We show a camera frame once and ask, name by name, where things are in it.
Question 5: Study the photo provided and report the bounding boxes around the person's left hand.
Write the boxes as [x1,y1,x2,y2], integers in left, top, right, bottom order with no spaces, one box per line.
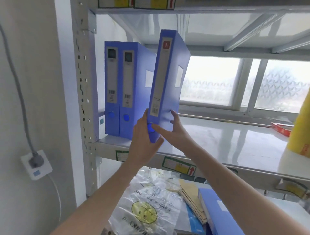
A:
[128,108,165,166]

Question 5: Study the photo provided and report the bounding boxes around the person's right hand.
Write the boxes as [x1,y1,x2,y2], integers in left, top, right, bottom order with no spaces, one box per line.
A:
[155,110,195,158]

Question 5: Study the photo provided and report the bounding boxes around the blue file box red label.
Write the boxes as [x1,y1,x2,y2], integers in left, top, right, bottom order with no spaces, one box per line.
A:
[147,30,191,144]

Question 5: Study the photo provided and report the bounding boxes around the person's left forearm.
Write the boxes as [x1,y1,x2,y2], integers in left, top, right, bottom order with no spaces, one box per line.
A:
[50,158,144,235]

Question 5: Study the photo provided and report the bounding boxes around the person's right forearm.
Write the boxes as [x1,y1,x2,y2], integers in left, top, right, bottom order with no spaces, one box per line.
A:
[181,145,295,235]

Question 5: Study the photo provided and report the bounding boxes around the shelf sticker with red arrow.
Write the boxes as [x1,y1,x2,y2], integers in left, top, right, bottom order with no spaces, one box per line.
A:
[161,156,197,176]

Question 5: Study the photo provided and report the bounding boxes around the green edged shelf sticker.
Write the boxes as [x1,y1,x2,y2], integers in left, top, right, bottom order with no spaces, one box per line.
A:
[115,150,129,162]

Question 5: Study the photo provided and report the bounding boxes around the brown paper envelopes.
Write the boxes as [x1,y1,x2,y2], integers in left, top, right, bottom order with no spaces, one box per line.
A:
[178,179,209,225]

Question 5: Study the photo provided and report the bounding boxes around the clear smiley plastic bag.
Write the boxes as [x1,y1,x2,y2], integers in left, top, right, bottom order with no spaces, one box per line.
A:
[108,169,187,235]

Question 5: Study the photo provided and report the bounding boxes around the blue file box grey label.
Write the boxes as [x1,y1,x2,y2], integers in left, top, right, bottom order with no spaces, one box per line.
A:
[119,42,157,140]
[104,41,123,136]

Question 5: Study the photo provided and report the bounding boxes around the frosted window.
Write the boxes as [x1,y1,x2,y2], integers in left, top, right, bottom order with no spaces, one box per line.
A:
[179,55,310,121]

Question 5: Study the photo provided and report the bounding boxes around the blue file box lying flat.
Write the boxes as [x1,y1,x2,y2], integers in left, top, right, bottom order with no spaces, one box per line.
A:
[198,187,240,235]

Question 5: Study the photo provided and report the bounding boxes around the grey metal shelf rack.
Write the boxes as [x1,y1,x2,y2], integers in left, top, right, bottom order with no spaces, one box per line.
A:
[70,0,310,235]

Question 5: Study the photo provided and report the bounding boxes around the red flat box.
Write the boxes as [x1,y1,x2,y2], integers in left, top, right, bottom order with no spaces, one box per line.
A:
[270,122,294,137]

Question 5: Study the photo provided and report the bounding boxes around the cardboard box red arrow label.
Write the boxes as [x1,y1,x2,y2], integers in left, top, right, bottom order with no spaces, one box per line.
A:
[133,0,175,11]

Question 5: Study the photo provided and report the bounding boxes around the cardboard box yellow label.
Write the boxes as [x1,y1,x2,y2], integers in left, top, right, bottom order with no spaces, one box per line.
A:
[98,0,135,9]

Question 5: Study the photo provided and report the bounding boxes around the yellow roll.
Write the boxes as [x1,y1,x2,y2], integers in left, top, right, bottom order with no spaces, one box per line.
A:
[287,91,310,158]

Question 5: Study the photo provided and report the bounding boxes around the curled shelf sticker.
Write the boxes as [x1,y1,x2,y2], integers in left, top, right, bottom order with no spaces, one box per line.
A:
[276,178,307,197]

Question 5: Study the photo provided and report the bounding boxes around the white cable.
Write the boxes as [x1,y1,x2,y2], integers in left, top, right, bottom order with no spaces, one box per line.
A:
[47,173,62,219]

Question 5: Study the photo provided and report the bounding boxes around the white wall socket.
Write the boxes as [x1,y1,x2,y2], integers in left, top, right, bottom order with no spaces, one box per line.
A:
[20,150,53,181]

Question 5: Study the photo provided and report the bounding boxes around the grey plug with cable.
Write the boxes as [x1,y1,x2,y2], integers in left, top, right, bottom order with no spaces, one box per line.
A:
[0,23,44,169]

